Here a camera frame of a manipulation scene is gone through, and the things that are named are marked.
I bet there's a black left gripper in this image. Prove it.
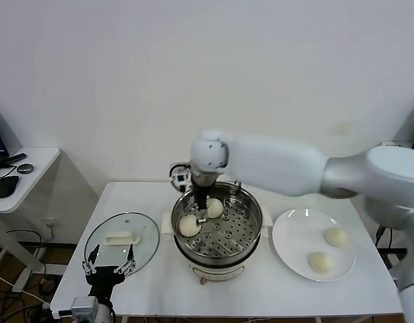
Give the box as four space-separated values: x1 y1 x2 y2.
81 242 137 297

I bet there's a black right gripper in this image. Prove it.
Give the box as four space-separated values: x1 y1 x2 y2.
194 186 209 225

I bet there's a white steamed baozi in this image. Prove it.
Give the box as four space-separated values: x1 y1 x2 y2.
322 226 349 248
205 198 224 219
178 215 203 238
307 250 332 273

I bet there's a glass lid with cream handle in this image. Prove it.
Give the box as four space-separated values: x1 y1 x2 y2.
84 211 161 280

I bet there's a perforated steel steamer basket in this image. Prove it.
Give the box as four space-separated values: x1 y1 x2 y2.
162 181 274 268

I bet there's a cream electric cooker base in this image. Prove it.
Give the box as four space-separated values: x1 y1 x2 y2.
162 221 273 286

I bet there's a white round plate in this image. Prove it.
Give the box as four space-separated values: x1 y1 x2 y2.
271 208 357 283

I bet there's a white side table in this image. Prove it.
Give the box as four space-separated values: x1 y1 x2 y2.
0 147 62 293
380 140 414 151

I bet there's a black computer mouse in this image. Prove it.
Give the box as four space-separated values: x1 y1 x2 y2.
0 175 20 199

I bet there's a black stick remote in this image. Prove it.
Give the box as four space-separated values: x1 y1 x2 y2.
4 153 28 166

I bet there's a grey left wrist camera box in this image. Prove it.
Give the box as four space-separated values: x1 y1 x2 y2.
71 296 100 319

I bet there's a white wall outlet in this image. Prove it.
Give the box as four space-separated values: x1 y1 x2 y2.
44 217 57 240

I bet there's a black floor cable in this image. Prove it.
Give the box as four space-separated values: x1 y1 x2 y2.
5 229 46 267

